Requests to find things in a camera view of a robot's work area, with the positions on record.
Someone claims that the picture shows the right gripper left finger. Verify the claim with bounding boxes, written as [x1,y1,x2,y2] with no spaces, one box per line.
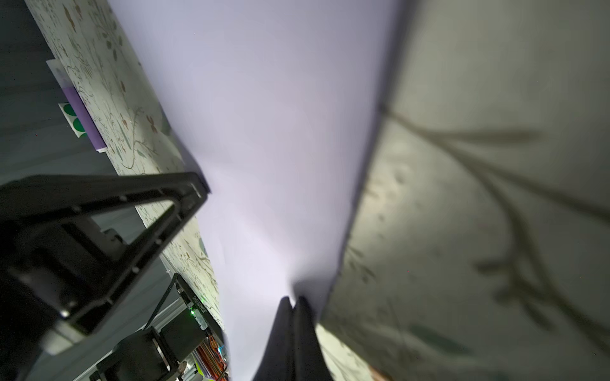
[254,297,295,381]

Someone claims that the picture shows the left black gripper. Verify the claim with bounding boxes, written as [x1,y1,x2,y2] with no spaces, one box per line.
[1,172,210,380]

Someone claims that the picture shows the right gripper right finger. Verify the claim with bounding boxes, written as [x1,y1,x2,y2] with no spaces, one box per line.
[292,297,333,381]

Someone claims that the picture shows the purple paper sheet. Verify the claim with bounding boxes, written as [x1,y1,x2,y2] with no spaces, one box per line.
[111,1,401,380]

